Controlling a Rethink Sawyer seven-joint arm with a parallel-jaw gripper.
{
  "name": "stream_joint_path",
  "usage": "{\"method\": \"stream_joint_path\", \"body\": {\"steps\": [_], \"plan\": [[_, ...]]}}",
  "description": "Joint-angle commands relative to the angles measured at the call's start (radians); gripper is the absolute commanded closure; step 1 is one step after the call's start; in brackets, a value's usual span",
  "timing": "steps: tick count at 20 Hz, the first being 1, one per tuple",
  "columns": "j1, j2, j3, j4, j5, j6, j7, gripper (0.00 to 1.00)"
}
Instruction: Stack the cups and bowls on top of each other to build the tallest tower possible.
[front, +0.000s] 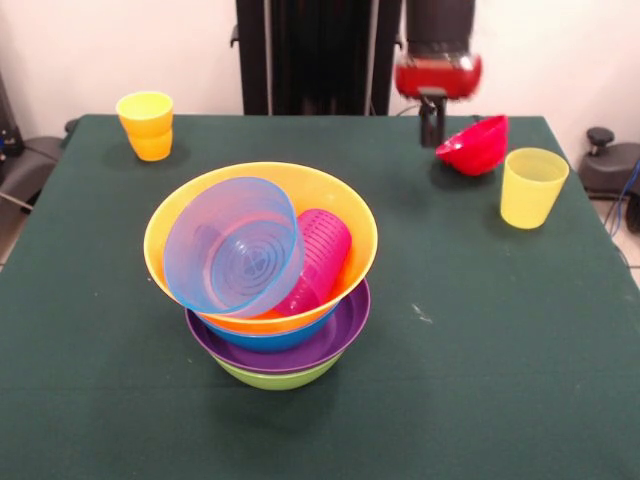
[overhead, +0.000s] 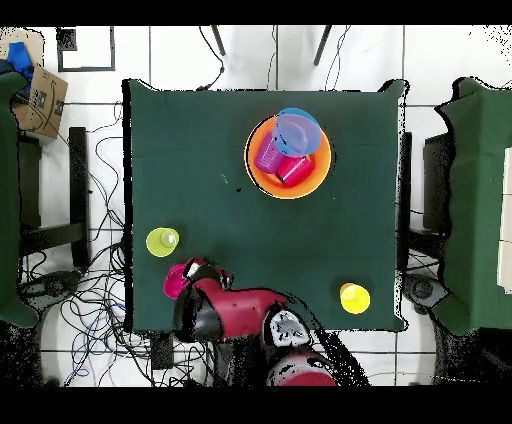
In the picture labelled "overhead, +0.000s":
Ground small red bowl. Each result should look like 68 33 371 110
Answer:
162 263 190 301

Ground pale yellow translucent cup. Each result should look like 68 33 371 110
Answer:
145 226 181 259

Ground large orange bowl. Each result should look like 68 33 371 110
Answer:
243 112 333 200

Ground purple cup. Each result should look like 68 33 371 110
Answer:
253 131 287 175

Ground red cup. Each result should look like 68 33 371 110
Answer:
275 154 315 188

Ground small blue bowl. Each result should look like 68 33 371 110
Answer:
272 106 324 159

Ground dark green tablecloth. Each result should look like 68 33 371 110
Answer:
121 78 410 334

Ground black power strip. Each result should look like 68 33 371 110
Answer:
150 333 174 371

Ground black floor device with knob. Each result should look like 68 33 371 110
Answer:
21 270 83 305

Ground black metal stand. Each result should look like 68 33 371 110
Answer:
17 126 91 270

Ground orange yellow cup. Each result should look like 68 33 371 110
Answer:
339 282 372 316

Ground green covered side table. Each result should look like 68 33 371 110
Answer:
0 70 41 329
433 77 512 337

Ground cardboard box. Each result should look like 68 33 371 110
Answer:
10 64 70 140

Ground black tripod leg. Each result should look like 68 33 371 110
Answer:
210 25 227 57
312 25 333 67

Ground dark grey floor device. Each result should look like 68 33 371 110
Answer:
403 273 449 309

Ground blue bag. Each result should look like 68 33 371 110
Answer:
5 41 36 95

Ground flat cardboard sheet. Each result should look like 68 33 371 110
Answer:
0 26 46 67

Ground white boxes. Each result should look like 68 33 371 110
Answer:
496 146 512 295

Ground tangle of floor cables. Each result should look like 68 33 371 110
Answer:
17 101 217 388

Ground black cable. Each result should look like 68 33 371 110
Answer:
197 25 226 92

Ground black square floor frame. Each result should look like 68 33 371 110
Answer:
55 25 117 74

